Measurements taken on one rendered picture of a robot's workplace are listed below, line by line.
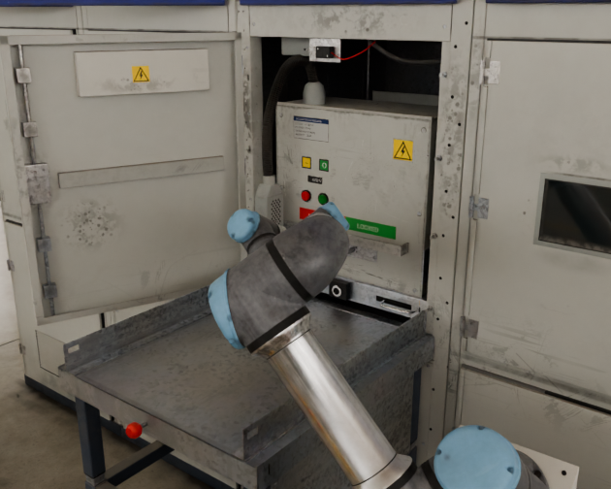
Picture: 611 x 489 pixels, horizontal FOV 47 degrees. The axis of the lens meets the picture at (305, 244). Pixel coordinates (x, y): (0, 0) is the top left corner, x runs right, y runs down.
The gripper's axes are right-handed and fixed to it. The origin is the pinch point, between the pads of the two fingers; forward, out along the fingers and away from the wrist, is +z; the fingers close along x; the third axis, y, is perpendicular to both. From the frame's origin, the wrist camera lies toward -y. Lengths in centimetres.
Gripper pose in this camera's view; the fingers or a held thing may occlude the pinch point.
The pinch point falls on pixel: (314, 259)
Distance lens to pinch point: 182.3
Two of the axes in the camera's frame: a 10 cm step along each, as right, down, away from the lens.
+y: 7.9, 1.9, -5.8
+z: 5.3, 2.5, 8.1
